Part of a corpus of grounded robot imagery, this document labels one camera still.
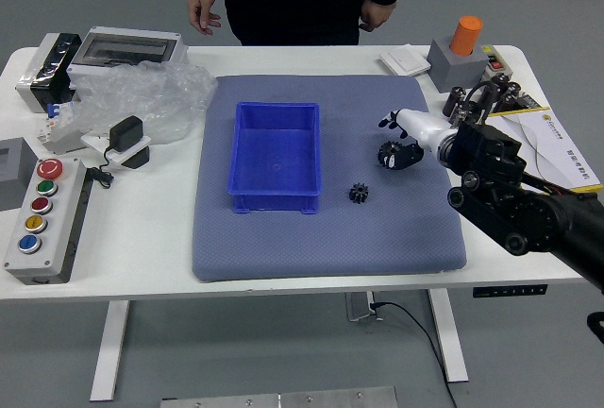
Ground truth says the person's left hand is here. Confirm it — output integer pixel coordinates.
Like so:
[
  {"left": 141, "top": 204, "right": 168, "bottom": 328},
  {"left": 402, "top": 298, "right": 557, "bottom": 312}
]
[{"left": 358, "top": 0, "right": 396, "bottom": 32}]

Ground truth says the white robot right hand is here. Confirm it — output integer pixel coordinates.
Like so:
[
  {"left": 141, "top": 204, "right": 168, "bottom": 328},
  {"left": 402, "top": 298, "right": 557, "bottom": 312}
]
[{"left": 378, "top": 108, "right": 454, "bottom": 172}]

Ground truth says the person's right hand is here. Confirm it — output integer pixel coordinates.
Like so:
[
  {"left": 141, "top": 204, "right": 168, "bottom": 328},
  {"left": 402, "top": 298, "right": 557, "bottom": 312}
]
[{"left": 187, "top": 0, "right": 222, "bottom": 36}]

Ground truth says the big black gear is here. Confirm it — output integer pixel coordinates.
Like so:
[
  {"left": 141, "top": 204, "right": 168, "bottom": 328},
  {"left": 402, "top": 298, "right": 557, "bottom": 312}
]
[{"left": 377, "top": 140, "right": 402, "bottom": 166}]

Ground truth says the small black gear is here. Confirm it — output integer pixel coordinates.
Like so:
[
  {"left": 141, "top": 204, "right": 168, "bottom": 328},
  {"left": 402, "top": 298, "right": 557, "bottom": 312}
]
[{"left": 348, "top": 182, "right": 372, "bottom": 205}]

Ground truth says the grey distribution box clear cover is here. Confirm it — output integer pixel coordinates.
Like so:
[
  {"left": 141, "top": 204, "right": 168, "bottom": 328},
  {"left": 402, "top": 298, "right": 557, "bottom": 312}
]
[{"left": 67, "top": 25, "right": 190, "bottom": 74}]

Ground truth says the yellow and white cardboard box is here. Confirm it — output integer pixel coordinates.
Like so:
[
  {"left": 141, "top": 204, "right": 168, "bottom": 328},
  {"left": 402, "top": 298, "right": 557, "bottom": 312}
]
[{"left": 485, "top": 106, "right": 604, "bottom": 196}]

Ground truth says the blue plastic box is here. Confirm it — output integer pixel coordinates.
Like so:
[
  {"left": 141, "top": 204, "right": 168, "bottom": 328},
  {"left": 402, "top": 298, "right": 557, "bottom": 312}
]
[{"left": 227, "top": 101, "right": 324, "bottom": 215}]

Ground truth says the plain grey box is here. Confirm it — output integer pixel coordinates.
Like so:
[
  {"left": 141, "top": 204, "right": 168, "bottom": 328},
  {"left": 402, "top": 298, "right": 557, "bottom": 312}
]
[{"left": 0, "top": 137, "right": 39, "bottom": 213}]

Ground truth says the grey block holder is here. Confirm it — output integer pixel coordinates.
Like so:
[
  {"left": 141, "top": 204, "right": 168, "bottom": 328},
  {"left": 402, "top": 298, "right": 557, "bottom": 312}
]
[{"left": 428, "top": 37, "right": 490, "bottom": 94}]

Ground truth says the orange cylinder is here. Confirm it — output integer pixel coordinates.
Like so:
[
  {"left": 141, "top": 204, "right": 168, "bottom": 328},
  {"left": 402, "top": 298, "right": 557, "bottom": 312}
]
[{"left": 449, "top": 15, "right": 484, "bottom": 56}]

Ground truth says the clear plastic bag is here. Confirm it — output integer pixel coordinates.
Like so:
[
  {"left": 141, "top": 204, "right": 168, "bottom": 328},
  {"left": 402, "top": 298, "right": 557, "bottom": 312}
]
[{"left": 70, "top": 60, "right": 219, "bottom": 145}]

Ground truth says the black circuit board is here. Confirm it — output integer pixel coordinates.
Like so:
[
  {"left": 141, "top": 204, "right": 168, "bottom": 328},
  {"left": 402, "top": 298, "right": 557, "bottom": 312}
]
[{"left": 513, "top": 93, "right": 543, "bottom": 111}]

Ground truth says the black power adapter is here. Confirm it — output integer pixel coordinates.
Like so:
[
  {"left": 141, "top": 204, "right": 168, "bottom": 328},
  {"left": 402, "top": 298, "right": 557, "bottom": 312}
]
[{"left": 109, "top": 115, "right": 145, "bottom": 153}]

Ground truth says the blue-grey mat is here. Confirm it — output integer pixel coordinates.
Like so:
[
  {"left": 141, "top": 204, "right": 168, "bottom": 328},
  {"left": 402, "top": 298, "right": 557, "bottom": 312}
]
[{"left": 191, "top": 75, "right": 468, "bottom": 283}]

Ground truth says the white flat plate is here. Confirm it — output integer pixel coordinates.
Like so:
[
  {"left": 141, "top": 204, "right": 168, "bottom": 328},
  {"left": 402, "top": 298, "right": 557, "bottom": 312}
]
[{"left": 79, "top": 128, "right": 153, "bottom": 167}]

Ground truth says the white circuit breaker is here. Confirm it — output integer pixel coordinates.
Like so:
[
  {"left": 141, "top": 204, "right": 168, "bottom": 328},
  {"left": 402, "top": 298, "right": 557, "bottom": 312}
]
[{"left": 36, "top": 100, "right": 89, "bottom": 155}]

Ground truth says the white table leg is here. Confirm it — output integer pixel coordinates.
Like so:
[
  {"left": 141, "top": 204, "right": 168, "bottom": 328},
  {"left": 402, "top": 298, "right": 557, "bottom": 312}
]
[
  {"left": 427, "top": 289, "right": 470, "bottom": 383},
  {"left": 89, "top": 300, "right": 131, "bottom": 402}
]

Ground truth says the grey push-button station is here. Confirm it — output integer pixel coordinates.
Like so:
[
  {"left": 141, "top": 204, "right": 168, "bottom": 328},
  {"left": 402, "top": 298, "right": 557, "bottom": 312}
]
[{"left": 3, "top": 158, "right": 89, "bottom": 285}]

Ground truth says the grey metal plate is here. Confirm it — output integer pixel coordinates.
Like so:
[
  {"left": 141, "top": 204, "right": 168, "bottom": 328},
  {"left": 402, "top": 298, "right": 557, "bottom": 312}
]
[{"left": 159, "top": 384, "right": 398, "bottom": 408}]

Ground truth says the white wall switch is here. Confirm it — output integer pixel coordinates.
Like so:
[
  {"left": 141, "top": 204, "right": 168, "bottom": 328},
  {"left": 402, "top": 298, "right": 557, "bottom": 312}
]
[{"left": 379, "top": 45, "right": 432, "bottom": 77}]

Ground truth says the white switch box red button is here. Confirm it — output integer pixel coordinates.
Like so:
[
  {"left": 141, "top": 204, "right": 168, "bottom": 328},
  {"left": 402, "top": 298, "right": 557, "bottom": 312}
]
[{"left": 479, "top": 43, "right": 515, "bottom": 88}]

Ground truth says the black and white enclosure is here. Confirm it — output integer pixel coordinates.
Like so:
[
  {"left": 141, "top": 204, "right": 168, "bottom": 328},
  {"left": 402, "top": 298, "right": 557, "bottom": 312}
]
[{"left": 14, "top": 32, "right": 84, "bottom": 114}]

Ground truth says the black adapter cord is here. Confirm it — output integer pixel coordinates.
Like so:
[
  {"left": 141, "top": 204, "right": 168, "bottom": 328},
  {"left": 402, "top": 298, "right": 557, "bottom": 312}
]
[{"left": 87, "top": 145, "right": 117, "bottom": 190}]

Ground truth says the black power cable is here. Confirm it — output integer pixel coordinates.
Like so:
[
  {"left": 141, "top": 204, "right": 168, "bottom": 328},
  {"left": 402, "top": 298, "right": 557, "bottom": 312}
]
[{"left": 370, "top": 301, "right": 458, "bottom": 408}]

